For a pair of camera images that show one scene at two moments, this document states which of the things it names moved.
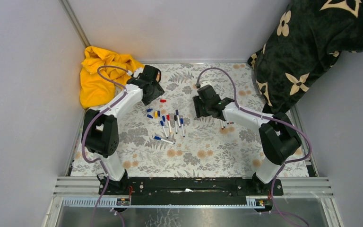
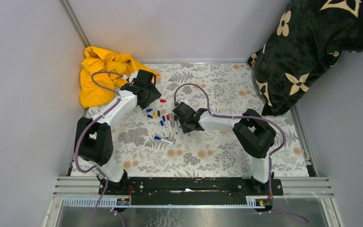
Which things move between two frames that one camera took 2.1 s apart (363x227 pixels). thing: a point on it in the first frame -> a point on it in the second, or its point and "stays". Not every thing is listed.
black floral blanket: [305, 42] stays
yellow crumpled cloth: [93, 90] stays
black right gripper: [199, 112] -> [185, 130]
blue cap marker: [162, 124] stays
